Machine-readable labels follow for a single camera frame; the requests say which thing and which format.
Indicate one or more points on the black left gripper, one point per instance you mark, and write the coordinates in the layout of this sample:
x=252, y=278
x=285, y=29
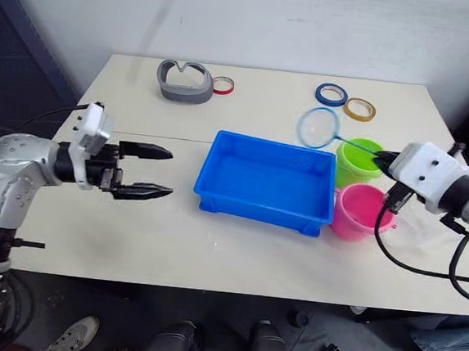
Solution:
x=97, y=167

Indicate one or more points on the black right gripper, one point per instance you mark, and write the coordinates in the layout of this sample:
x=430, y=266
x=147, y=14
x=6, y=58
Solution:
x=399, y=198

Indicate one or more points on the green plastic bucket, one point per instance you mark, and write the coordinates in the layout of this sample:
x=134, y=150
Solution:
x=354, y=169

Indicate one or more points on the pink plastic bucket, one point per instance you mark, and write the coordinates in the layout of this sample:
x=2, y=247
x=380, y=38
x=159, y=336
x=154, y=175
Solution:
x=354, y=219

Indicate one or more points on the blue plastic tub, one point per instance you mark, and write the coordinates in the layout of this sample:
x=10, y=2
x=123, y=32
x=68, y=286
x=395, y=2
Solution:
x=258, y=186

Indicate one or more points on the yellow tape roll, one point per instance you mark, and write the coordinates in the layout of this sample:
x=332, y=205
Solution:
x=349, y=111

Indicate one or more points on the grey headset face pad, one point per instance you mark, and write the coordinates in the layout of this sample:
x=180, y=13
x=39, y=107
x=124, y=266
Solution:
x=184, y=93

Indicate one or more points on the blue tape roll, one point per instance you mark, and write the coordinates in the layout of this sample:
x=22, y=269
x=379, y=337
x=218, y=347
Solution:
x=320, y=97

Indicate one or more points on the red tape roll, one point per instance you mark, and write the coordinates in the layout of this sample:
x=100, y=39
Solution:
x=221, y=91

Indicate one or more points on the dark rounded shape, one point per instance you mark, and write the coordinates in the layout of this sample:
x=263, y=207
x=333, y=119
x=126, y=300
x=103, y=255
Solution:
x=174, y=344

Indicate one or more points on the blue jeans leg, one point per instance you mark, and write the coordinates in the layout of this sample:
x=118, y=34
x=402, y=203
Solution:
x=450, y=342

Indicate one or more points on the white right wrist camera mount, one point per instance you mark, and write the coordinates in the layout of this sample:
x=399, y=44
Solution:
x=428, y=172

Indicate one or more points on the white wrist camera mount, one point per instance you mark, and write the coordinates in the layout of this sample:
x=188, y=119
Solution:
x=428, y=172
x=95, y=128

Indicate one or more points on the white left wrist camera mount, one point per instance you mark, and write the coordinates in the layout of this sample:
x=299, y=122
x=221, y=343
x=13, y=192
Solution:
x=95, y=128

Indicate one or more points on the dark wall panel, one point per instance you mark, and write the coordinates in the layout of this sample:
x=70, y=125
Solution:
x=10, y=61

